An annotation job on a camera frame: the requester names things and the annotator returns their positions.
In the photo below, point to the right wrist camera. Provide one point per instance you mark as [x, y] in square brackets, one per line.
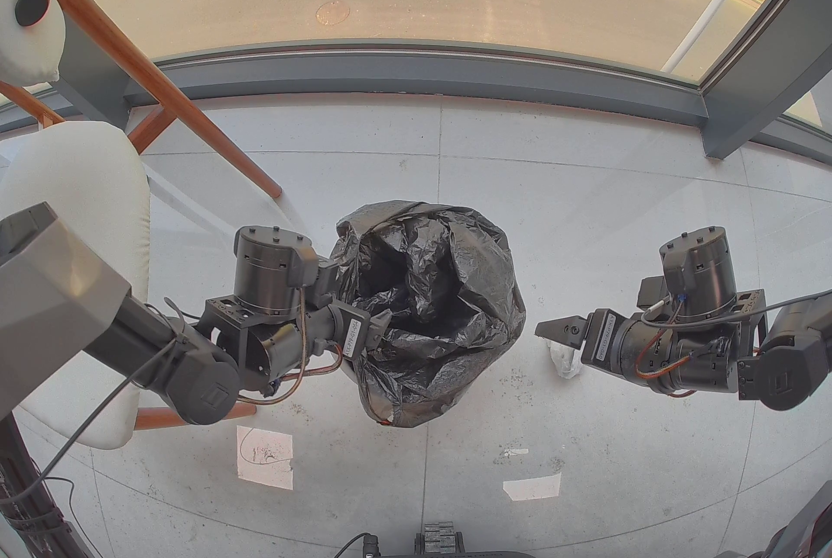
[653, 292]

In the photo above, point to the white plastic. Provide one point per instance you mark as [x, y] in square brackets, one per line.
[565, 360]

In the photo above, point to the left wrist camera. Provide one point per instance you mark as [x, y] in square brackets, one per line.
[327, 282]

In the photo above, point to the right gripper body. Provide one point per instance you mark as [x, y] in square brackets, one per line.
[601, 341]

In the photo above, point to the white cushioned wooden chair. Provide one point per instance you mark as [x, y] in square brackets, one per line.
[78, 165]

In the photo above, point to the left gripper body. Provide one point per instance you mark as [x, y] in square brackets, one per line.
[354, 334]

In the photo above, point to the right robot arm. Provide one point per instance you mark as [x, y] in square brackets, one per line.
[786, 373]

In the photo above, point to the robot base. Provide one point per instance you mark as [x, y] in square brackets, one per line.
[439, 536]

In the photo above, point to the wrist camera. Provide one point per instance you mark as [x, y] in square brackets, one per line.
[653, 292]
[327, 282]

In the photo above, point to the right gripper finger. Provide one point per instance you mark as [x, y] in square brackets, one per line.
[572, 331]

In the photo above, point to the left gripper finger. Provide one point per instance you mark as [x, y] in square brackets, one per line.
[379, 329]

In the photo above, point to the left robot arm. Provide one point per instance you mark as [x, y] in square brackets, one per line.
[58, 295]

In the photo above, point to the black plastic bag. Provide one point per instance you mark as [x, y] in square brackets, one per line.
[448, 282]

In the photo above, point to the window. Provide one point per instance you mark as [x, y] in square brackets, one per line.
[455, 74]

